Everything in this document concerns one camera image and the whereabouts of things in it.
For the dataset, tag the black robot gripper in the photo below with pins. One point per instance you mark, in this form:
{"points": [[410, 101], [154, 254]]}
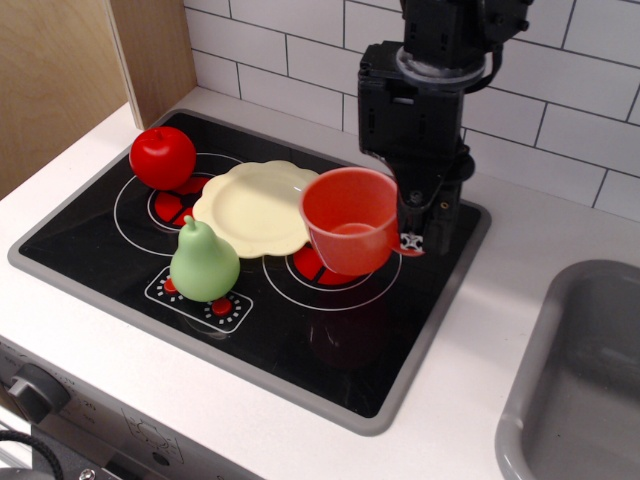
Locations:
{"points": [[414, 127]]}

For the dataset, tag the red plastic cup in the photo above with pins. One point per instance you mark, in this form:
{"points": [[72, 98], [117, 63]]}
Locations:
{"points": [[351, 217]]}

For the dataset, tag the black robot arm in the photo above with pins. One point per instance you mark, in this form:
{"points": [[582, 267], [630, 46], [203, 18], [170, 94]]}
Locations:
{"points": [[458, 43]]}

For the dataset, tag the cream scalloped plate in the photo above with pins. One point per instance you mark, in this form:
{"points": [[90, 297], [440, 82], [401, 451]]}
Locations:
{"points": [[255, 208]]}

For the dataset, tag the black toy stove top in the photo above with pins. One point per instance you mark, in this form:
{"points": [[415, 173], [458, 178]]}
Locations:
{"points": [[345, 348]]}

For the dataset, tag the green toy pear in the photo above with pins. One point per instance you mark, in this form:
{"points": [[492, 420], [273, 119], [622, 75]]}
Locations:
{"points": [[204, 267]]}

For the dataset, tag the grey sink basin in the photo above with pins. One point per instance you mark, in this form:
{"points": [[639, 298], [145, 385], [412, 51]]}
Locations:
{"points": [[573, 409]]}

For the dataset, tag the red toy apple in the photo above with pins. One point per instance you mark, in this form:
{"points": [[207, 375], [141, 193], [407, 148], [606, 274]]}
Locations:
{"points": [[163, 158]]}

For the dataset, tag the grey oven front panel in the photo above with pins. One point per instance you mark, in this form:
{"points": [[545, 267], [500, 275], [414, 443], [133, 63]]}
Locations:
{"points": [[115, 436]]}

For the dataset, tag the wooden cabinet panel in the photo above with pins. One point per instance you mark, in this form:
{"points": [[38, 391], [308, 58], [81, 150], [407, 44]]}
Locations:
{"points": [[67, 65]]}

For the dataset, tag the grey oven knob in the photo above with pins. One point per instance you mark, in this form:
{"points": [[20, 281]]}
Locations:
{"points": [[37, 393]]}

